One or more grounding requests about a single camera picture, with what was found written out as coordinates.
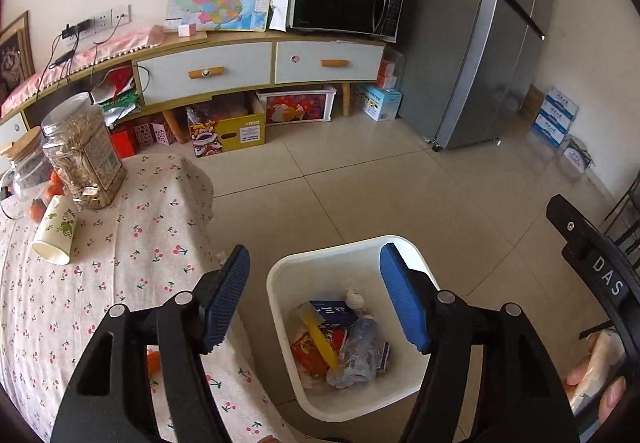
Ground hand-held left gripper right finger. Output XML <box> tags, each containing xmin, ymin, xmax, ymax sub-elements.
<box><xmin>379</xmin><ymin>243</ymin><xmax>581</xmax><ymax>443</ymax></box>

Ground framed dark picture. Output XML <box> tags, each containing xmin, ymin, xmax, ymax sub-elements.
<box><xmin>0</xmin><ymin>10</ymin><xmax>36</xmax><ymax>104</ymax></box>

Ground pink lace runner cloth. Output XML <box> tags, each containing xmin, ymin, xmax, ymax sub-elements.
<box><xmin>0</xmin><ymin>23</ymin><xmax>166</xmax><ymax>119</ymax></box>

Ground yellow snack packet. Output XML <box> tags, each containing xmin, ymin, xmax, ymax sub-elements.
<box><xmin>298</xmin><ymin>301</ymin><xmax>341</xmax><ymax>371</ymax></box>

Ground clear plastic bottle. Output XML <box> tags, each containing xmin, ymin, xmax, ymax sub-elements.
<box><xmin>327</xmin><ymin>314</ymin><xmax>378</xmax><ymax>389</ymax></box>

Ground black chair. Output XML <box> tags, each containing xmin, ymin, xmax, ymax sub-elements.
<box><xmin>600</xmin><ymin>173</ymin><xmax>640</xmax><ymax>269</ymax></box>

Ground white wall socket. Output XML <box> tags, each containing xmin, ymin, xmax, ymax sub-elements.
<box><xmin>95</xmin><ymin>6</ymin><xmax>132</xmax><ymax>31</ymax></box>

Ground red patterned small boxes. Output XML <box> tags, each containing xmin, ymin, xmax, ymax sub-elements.
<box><xmin>110</xmin><ymin>123</ymin><xmax>176</xmax><ymax>159</ymax></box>

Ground white plastic bin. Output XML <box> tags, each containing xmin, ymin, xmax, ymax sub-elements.
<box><xmin>266</xmin><ymin>234</ymin><xmax>442</xmax><ymax>424</ymax></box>

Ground clear plastic seed jar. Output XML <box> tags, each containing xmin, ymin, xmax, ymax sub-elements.
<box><xmin>41</xmin><ymin>92</ymin><xmax>127</xmax><ymax>210</ymax></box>

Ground black charger cable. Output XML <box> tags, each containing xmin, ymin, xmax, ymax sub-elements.
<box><xmin>37</xmin><ymin>13</ymin><xmax>151</xmax><ymax>94</ymax></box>

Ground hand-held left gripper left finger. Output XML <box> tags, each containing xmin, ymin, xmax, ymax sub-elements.
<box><xmin>50</xmin><ymin>244</ymin><xmax>251</xmax><ymax>443</ymax></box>

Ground white crate with red picture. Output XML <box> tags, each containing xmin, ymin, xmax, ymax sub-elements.
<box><xmin>257</xmin><ymin>86</ymin><xmax>337</xmax><ymax>124</ymax></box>

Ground red snack wrapper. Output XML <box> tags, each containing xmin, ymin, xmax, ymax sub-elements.
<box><xmin>290</xmin><ymin>327</ymin><xmax>348</xmax><ymax>376</ymax></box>

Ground long wooden cabinet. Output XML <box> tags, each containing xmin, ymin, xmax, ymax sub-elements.
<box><xmin>0</xmin><ymin>29</ymin><xmax>387</xmax><ymax>146</ymax></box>

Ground cherry print tablecloth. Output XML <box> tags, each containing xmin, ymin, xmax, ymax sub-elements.
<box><xmin>0</xmin><ymin>153</ymin><xmax>281</xmax><ymax>443</ymax></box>

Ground orange box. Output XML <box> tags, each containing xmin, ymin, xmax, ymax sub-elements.
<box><xmin>377</xmin><ymin>58</ymin><xmax>401</xmax><ymax>89</ymax></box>

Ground person's right hand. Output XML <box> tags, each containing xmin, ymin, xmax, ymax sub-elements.
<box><xmin>564</xmin><ymin>329</ymin><xmax>628</xmax><ymax>424</ymax></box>

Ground green red bag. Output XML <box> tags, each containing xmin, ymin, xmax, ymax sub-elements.
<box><xmin>90</xmin><ymin>68</ymin><xmax>143</xmax><ymax>124</ymax></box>

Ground blue white stacked carton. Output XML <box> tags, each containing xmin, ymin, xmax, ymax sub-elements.
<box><xmin>530</xmin><ymin>110</ymin><xmax>571</xmax><ymax>146</ymax></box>
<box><xmin>542</xmin><ymin>86</ymin><xmax>581</xmax><ymax>121</ymax></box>

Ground black microwave oven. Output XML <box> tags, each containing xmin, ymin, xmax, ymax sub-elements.
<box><xmin>286</xmin><ymin>0</ymin><xmax>407</xmax><ymax>44</ymax></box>

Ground grey refrigerator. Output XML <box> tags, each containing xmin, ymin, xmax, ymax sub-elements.
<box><xmin>397</xmin><ymin>0</ymin><xmax>561</xmax><ymax>151</ymax></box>

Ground glass jar with bamboo lid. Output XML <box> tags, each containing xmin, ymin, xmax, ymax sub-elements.
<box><xmin>0</xmin><ymin>126</ymin><xmax>56</xmax><ymax>219</ymax></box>

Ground yellow lion print box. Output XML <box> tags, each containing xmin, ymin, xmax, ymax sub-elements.
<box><xmin>186</xmin><ymin>100</ymin><xmax>267</xmax><ymax>156</ymax></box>

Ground brown cardboard box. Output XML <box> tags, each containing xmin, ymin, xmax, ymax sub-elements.
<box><xmin>520</xmin><ymin>84</ymin><xmax>546</xmax><ymax>119</ymax></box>

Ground white cabinet drawer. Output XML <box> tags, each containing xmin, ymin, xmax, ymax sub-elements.
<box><xmin>0</xmin><ymin>110</ymin><xmax>28</xmax><ymax>145</ymax></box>
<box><xmin>274</xmin><ymin>42</ymin><xmax>386</xmax><ymax>85</ymax></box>
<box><xmin>135</xmin><ymin>42</ymin><xmax>274</xmax><ymax>107</ymax></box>

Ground floral paper cup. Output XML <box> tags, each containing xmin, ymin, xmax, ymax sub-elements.
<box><xmin>32</xmin><ymin>194</ymin><xmax>81</xmax><ymax>265</ymax></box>

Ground blue cardboard box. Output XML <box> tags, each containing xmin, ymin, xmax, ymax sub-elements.
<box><xmin>307</xmin><ymin>300</ymin><xmax>360</xmax><ymax>328</ymax></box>

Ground black charger plug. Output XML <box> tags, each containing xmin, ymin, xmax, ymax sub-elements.
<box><xmin>62</xmin><ymin>20</ymin><xmax>96</xmax><ymax>39</ymax></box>

